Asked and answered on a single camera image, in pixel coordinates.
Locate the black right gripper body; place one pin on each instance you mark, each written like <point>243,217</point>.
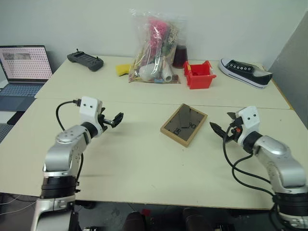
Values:
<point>233,132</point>

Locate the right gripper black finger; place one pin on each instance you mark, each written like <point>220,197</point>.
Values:
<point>218,129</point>
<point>233,116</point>

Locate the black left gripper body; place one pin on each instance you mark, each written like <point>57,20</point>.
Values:
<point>102,121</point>

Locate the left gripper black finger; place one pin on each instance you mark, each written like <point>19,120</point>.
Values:
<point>103,110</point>
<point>117,119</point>

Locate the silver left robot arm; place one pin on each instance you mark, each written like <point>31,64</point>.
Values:
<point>60,156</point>

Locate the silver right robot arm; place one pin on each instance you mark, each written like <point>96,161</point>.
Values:
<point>279,156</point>

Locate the open grey laptop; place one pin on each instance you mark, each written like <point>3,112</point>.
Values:
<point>22,72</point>

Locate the square wooden framed clock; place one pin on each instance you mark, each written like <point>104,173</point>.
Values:
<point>184,125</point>

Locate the yellow sponge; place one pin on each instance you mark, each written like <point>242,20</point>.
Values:
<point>122,69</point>

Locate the black and white sneaker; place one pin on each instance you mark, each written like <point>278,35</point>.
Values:
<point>245,72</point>

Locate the red plastic storage bin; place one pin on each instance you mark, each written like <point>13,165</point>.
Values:
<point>199,77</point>

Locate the black handheld remote controller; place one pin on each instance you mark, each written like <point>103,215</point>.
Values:
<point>85,60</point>

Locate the clear bag of dried flowers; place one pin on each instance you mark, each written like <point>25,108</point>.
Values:
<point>156,53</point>

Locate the grey partition panel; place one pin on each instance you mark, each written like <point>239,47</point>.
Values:
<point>293,67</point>

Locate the grey perforated floor mat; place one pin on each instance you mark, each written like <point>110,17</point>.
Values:
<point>7,125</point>

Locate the small red object under table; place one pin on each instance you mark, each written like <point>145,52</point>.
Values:
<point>146,212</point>

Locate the dark rounded shape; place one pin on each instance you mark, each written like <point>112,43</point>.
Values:
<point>134,221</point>

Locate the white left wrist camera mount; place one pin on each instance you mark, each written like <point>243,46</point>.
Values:
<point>88,109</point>

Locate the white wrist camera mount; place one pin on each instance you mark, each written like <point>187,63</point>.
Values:
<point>250,120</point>
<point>88,109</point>

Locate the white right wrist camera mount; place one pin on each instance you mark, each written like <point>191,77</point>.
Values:
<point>250,120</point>

